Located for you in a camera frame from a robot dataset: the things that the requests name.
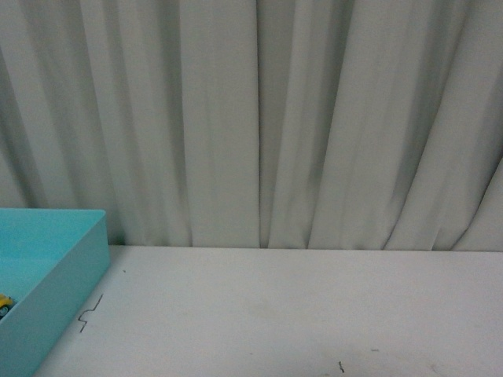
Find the yellow beetle toy car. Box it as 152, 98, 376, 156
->
0, 293, 16, 319

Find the white pleated curtain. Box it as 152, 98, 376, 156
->
1, 1, 502, 251

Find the thin bent black wire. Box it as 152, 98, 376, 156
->
77, 294, 104, 333

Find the turquoise storage box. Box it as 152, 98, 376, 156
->
1, 208, 110, 376

